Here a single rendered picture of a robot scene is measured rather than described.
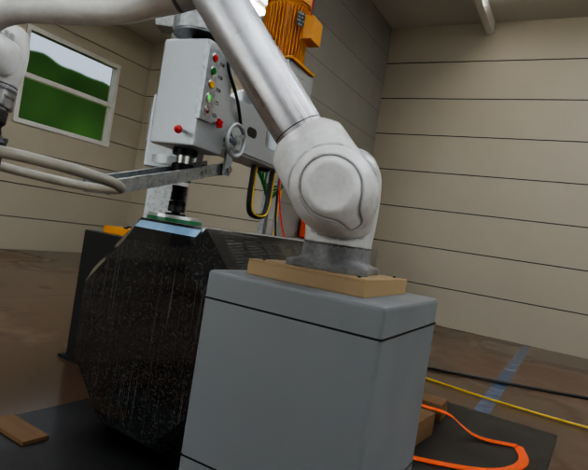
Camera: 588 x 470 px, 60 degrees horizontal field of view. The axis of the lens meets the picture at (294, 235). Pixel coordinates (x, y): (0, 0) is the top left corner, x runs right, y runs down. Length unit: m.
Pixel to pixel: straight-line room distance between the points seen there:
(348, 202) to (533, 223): 6.06
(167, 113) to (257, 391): 1.34
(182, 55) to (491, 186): 5.36
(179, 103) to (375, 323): 1.40
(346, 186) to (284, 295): 0.27
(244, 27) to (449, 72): 6.52
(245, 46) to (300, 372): 0.62
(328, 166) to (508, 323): 6.11
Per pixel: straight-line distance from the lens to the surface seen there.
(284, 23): 2.79
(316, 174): 0.86
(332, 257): 1.09
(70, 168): 1.45
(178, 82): 2.13
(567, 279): 6.82
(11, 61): 1.48
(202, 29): 2.14
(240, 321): 1.06
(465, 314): 6.95
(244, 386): 1.07
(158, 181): 1.95
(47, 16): 1.35
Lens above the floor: 0.90
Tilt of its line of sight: level
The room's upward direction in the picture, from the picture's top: 9 degrees clockwise
